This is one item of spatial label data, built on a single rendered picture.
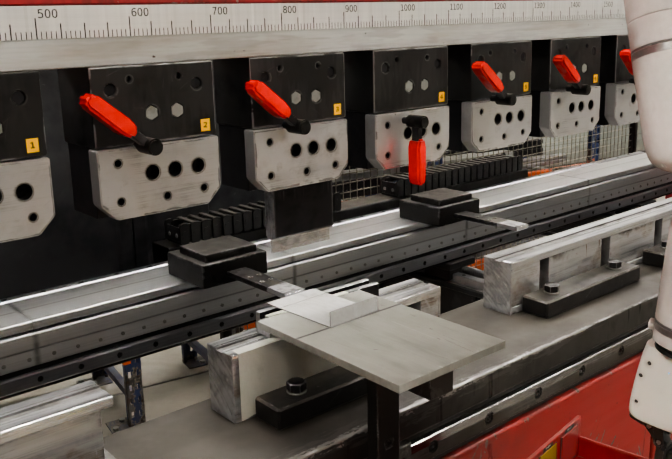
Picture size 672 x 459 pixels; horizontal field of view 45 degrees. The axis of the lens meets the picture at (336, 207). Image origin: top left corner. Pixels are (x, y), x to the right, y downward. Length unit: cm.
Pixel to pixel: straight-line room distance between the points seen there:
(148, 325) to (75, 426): 34
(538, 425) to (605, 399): 20
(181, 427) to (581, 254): 84
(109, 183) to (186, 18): 20
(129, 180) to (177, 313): 44
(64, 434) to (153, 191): 29
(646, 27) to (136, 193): 60
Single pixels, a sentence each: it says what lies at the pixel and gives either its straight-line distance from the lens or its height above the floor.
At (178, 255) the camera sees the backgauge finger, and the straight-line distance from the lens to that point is 131.
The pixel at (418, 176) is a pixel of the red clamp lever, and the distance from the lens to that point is 114.
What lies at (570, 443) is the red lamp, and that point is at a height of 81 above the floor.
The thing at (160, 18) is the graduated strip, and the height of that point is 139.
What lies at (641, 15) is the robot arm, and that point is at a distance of 102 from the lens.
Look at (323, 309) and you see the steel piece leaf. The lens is 110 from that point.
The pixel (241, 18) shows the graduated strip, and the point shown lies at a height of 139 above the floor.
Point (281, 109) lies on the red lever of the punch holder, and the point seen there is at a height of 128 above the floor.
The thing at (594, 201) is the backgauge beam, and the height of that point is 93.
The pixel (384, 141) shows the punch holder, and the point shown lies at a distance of 113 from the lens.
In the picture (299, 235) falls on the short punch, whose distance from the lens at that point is 111.
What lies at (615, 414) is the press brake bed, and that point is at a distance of 159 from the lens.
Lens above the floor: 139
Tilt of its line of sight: 13 degrees down
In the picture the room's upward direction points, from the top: 1 degrees counter-clockwise
